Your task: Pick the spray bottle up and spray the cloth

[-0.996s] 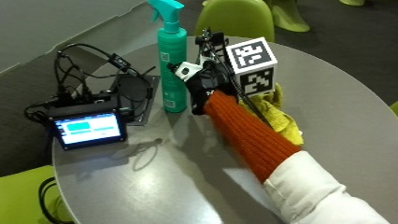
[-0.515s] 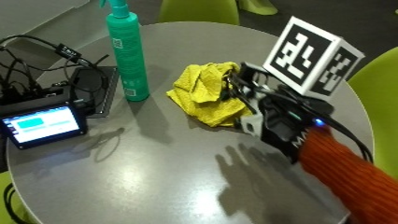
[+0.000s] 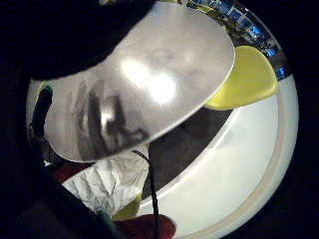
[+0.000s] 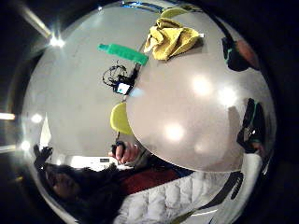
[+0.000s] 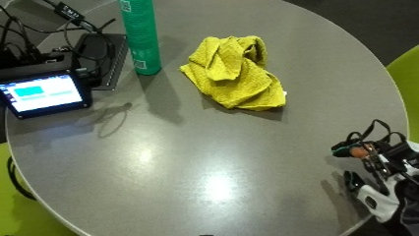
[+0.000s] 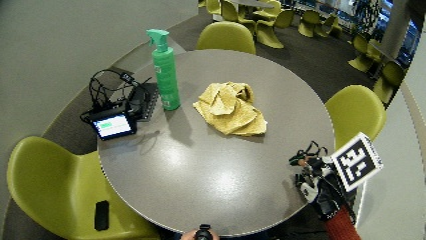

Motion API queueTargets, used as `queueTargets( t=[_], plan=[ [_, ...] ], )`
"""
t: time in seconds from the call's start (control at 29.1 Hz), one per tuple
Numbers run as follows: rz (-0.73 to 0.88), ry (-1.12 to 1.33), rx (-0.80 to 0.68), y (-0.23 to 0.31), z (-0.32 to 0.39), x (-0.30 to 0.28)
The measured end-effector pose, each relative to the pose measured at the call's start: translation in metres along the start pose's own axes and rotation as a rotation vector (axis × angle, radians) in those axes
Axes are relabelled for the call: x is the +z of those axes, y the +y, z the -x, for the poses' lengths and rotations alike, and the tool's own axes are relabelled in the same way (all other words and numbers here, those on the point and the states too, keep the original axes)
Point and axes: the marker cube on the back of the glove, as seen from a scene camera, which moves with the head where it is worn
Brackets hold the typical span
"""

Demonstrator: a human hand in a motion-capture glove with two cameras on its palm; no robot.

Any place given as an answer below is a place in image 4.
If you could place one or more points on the white counter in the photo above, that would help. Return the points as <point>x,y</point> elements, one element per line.
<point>90,161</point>

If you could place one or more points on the the person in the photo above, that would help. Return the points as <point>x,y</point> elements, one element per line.
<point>162,199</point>

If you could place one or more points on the yellow cloth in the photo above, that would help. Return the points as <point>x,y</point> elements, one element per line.
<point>171,39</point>

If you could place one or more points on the small black object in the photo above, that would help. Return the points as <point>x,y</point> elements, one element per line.
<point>117,146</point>

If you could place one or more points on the small device with lit screen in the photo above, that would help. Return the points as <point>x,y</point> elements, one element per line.
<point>123,88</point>

